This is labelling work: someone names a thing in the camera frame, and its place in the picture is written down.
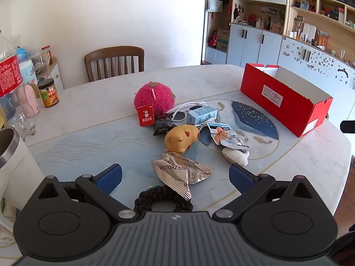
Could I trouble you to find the dark beaded bracelet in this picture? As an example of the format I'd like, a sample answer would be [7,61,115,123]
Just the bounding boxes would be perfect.
[133,184,194,215]

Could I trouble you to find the white blue snack packet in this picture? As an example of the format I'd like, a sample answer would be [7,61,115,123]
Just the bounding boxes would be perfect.
[207,122,249,150]

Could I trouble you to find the silver foil snack bag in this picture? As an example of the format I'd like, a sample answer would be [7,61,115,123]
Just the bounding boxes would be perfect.
[151,149,213,201]

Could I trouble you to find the yellow capybara toy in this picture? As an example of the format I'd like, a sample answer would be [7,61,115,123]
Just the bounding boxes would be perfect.
[165,124,200,154]

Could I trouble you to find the light blue small carton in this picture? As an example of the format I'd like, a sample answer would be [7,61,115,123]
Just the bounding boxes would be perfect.
[187,104,218,125]

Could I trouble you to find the black snack wrapper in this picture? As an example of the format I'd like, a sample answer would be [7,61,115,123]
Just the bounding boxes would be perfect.
[154,113,176,136]

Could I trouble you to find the white steel tumbler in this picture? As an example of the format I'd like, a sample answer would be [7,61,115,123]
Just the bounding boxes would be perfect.
[1,127,45,210]

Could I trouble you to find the white sunglasses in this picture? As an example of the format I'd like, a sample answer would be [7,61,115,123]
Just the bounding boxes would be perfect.
[166,102,206,123]

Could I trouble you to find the red cardboard shoe box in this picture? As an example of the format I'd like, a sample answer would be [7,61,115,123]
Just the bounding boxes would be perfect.
[241,63,333,137]

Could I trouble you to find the pink fuzzy strawberry plush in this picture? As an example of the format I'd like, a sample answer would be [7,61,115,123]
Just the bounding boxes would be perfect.
[134,81,175,116]

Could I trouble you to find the sauce jar black lid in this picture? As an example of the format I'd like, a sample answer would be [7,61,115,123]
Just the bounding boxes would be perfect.
[38,78,59,108]

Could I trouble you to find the large cola bottle red label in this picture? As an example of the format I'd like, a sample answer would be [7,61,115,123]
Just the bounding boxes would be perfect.
[0,35,36,139]

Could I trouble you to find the pink small bottle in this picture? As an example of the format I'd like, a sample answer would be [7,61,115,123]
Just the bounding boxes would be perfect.
[18,85,40,117]

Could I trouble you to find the white sideboard cabinet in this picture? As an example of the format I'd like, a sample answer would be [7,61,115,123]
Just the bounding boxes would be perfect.
[36,57,64,92]

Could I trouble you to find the wooden dining chair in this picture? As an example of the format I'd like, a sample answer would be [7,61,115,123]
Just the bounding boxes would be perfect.
[84,46,145,82]

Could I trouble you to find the white patterned cup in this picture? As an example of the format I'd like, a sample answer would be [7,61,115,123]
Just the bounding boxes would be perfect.
[19,59,38,85]

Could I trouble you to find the blue globe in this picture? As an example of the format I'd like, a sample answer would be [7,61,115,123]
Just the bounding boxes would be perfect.
[16,47,28,63]

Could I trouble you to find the grey wall cabinet unit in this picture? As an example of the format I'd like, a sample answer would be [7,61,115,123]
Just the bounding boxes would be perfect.
[201,0,354,125]

